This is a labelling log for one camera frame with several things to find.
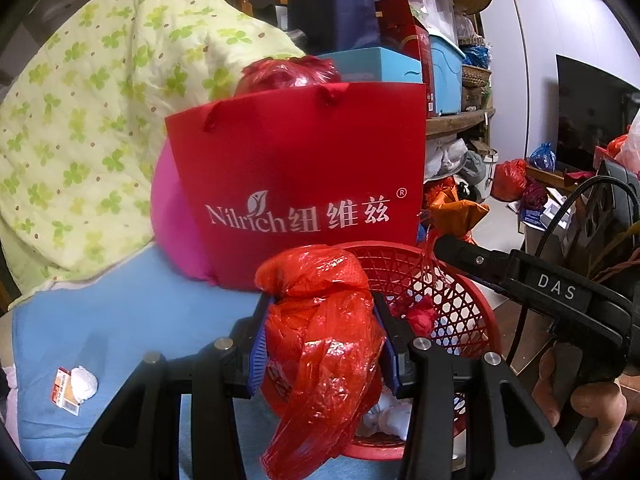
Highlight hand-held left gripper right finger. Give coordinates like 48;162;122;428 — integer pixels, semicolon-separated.
372;292;581;480

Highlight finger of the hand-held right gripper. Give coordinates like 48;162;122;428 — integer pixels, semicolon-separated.
432;234;526;307

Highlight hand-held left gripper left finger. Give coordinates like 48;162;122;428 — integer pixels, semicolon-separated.
65;292;273;480

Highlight red plastic basket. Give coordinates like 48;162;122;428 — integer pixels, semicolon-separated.
320;241;503;462

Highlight red plastic bag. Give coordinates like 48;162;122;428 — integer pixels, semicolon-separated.
491;159;528;202
234;56;343;97
255;244;388;480

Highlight person's right forearm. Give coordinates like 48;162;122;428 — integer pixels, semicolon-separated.
582;417;640;480

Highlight person's right hand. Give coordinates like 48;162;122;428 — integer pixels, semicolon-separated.
531;345;632;466

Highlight orange plastic bag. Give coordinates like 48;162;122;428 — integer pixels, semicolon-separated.
427;185;491;246

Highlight white crumpled paper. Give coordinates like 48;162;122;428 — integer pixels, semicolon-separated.
362;392;413;438

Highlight blue plastic bag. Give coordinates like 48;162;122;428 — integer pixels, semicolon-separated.
529;142;557;171

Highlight wooden shelf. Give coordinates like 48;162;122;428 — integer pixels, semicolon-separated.
425;107;496;137

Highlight pink pillow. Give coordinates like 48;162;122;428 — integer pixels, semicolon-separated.
150;137;218;288

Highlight white crumpled tissue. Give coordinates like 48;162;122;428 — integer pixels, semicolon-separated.
69;366;99;403

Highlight wicker basket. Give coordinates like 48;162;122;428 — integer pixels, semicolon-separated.
461;64;493;88

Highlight blue storage bin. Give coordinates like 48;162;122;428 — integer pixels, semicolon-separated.
427;32;466;116

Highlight black television screen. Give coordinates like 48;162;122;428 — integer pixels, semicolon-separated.
556;54;640;171

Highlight red paper bag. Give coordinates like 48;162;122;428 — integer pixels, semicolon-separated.
164;82;428;292

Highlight small orange white box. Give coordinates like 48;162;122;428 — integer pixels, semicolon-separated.
50;366;82;416

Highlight light blue box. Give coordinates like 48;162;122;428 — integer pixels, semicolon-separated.
312;46;423;85

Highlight dark red box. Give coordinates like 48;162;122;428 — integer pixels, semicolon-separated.
375;0;436;111

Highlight navy tote bag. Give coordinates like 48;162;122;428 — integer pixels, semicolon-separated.
280;0;381;56

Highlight green clover print quilt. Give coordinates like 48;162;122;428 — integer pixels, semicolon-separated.
0;0;306;306

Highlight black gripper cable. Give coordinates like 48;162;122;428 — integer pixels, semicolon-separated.
510;177;631;371

